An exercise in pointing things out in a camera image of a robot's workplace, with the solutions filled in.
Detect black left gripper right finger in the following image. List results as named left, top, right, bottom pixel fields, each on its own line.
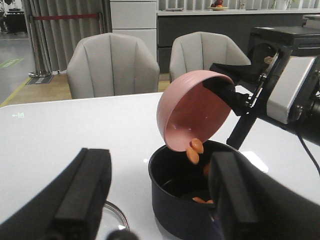
left=208, top=151, right=320, bottom=240

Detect dark blue saucepan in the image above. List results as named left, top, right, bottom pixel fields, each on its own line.
left=148, top=140, right=245, bottom=240

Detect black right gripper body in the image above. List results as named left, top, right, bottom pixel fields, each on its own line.
left=226, top=47, right=293, bottom=149

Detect grey kitchen counter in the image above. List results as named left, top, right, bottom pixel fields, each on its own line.
left=157, top=8, right=320, bottom=74

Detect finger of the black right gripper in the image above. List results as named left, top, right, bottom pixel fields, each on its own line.
left=202, top=63, right=258, bottom=116

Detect pink plastic bowl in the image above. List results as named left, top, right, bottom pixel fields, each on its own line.
left=156, top=70, right=233, bottom=152

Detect orange ham pieces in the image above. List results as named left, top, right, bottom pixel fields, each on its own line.
left=185, top=138, right=214, bottom=204

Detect glass pot lid blue knob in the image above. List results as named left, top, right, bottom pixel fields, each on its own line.
left=98, top=200, right=130, bottom=234

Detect fruit plate on counter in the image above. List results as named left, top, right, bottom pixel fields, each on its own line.
left=209, top=0, right=228, bottom=11

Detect left beige chair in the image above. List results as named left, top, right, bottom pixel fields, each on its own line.
left=66, top=33, right=160, bottom=99

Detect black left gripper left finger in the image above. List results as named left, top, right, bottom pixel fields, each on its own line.
left=0, top=148, right=112, bottom=240

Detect red barrier belt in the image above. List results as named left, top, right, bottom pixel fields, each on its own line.
left=32, top=13, right=100, bottom=21

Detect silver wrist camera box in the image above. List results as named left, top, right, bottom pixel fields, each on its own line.
left=266, top=56, right=316, bottom=124

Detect grey pleated curtain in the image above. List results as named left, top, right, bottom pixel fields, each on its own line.
left=21, top=0, right=112, bottom=78

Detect white drawer cabinet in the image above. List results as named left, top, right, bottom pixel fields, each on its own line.
left=110, top=0, right=157, bottom=59

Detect beige chair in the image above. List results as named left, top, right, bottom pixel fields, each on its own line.
left=66, top=33, right=160, bottom=99
left=169, top=31, right=251, bottom=82

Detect right beige chair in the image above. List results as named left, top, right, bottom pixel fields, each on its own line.
left=169, top=31, right=251, bottom=82

